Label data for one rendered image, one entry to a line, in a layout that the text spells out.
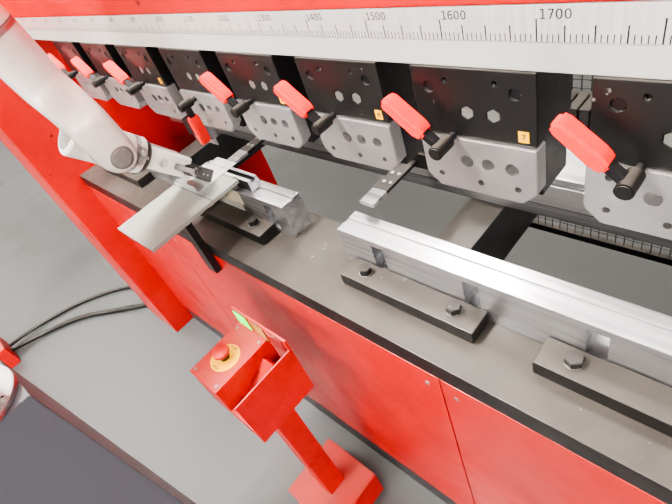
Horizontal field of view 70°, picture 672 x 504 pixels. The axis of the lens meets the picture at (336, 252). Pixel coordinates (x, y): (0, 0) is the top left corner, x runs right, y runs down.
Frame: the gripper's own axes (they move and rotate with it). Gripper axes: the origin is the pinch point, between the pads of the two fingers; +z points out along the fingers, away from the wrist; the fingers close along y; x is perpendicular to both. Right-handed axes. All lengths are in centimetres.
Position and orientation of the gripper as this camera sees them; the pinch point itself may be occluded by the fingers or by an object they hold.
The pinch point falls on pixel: (199, 172)
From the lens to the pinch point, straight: 126.8
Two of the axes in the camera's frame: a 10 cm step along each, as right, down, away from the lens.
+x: -3.0, 9.5, 1.1
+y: -7.1, -3.0, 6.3
